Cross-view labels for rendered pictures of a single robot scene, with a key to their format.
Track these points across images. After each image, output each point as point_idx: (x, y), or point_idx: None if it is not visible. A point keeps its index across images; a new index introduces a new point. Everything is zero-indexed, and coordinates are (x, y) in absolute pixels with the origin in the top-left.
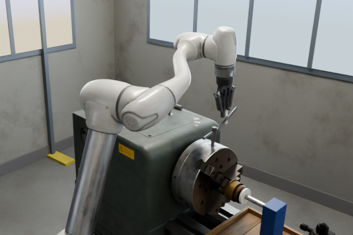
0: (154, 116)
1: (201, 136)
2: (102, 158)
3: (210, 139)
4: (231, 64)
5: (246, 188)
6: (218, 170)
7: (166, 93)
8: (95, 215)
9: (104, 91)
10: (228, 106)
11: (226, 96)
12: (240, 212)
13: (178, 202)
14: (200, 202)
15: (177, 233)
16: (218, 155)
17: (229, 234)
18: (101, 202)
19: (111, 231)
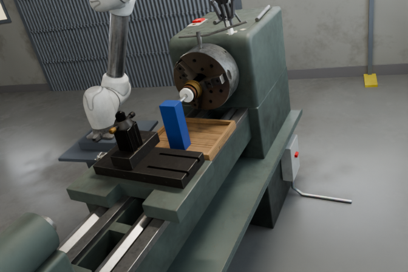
0: (97, 2)
1: (221, 42)
2: (111, 29)
3: (232, 49)
4: None
5: (186, 88)
6: (200, 71)
7: None
8: (113, 64)
9: None
10: (228, 16)
11: (220, 5)
12: (221, 120)
13: None
14: None
15: (187, 113)
16: (195, 57)
17: (192, 127)
18: (118, 58)
19: None
